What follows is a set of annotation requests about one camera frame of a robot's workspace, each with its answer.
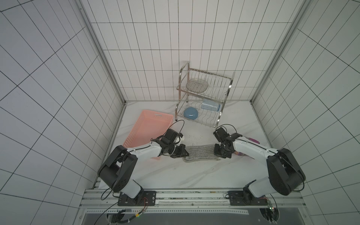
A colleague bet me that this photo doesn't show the grey striped dishcloth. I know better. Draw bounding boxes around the grey striped dishcloth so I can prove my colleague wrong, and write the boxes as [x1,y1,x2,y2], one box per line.
[183,144,220,163]

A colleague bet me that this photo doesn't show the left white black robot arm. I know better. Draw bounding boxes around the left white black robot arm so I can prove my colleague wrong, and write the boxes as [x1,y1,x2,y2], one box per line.
[97,128,189,204]

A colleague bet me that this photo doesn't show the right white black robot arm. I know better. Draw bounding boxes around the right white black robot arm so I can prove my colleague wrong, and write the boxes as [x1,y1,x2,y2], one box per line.
[213,127,306,205]

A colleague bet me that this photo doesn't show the purple snack packet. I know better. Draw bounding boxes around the purple snack packet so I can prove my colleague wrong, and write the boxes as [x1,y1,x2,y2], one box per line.
[234,136,260,156]

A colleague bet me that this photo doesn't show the pink plastic basket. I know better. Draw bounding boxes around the pink plastic basket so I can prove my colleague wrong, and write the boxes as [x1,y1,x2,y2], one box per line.
[123,110,173,161]

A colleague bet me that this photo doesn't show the blue bowl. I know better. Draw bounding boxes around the blue bowl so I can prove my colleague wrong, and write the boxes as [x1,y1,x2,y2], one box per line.
[183,107,198,120]

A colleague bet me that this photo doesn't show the clear blue plastic container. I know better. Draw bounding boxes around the clear blue plastic container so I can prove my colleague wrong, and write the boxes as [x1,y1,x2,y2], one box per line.
[201,99,221,112]

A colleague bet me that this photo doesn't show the steel two-tier dish rack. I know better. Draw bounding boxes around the steel two-tier dish rack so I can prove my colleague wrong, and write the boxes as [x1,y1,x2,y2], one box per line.
[175,62,234,128]

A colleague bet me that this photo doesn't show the round metal strainer plate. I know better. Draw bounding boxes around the round metal strainer plate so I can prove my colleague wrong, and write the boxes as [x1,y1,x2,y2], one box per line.
[186,78,209,93]

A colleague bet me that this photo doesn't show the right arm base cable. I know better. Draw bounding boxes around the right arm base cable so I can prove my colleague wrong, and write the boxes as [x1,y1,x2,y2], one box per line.
[260,195,280,223]

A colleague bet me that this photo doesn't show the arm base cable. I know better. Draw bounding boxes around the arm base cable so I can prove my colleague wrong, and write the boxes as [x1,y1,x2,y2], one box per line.
[260,195,280,223]
[94,196,149,225]

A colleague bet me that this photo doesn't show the left arm base cable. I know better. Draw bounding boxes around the left arm base cable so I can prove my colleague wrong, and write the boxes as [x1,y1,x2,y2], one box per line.
[94,196,149,225]

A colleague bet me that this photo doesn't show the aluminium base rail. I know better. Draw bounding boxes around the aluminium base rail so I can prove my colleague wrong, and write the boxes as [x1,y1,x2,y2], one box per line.
[74,188,313,225]

